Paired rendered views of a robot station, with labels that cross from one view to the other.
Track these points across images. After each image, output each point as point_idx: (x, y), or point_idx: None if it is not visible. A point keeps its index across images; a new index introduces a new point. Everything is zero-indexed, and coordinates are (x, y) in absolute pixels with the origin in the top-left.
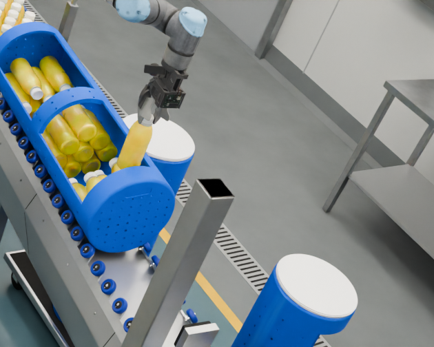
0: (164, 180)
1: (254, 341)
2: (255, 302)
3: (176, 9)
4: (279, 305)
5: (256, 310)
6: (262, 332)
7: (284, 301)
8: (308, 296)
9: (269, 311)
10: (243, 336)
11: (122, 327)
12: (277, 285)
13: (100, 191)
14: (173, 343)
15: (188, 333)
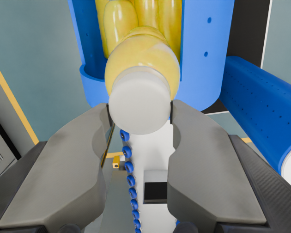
0: (202, 99)
1: (249, 125)
2: (275, 109)
3: None
4: (271, 156)
5: (265, 122)
6: (254, 134)
7: (275, 162)
8: None
9: (265, 142)
10: (250, 109)
11: (125, 141)
12: (284, 153)
13: (86, 91)
14: (160, 156)
15: (142, 208)
